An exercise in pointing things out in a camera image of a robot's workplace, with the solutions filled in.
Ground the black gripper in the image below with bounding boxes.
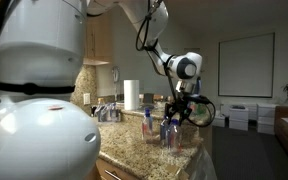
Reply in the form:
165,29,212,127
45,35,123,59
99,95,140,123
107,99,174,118
164,78,208,124

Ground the clear water bottle blue cap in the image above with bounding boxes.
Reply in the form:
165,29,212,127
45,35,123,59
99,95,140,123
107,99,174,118
160,116,169,146

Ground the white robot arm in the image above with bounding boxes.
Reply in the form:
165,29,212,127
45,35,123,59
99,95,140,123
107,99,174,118
0,0,202,180

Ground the water bottle with red label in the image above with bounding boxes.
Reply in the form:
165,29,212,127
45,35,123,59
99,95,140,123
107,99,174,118
142,108,153,141

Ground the clear plastic bag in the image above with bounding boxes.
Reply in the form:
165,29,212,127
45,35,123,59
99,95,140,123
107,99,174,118
185,145,217,180

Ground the pack of bottles on counter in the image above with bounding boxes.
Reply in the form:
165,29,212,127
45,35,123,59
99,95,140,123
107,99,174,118
95,98,120,122

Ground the white paper towel roll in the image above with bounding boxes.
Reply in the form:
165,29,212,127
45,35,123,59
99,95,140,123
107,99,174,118
124,80,139,110

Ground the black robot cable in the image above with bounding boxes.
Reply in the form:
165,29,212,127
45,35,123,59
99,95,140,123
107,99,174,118
135,0,217,128

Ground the wall outlet plate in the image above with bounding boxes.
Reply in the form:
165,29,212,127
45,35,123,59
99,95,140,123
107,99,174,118
83,93,90,105

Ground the metal drawer handle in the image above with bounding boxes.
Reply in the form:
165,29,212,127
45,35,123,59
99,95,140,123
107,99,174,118
104,169,122,180

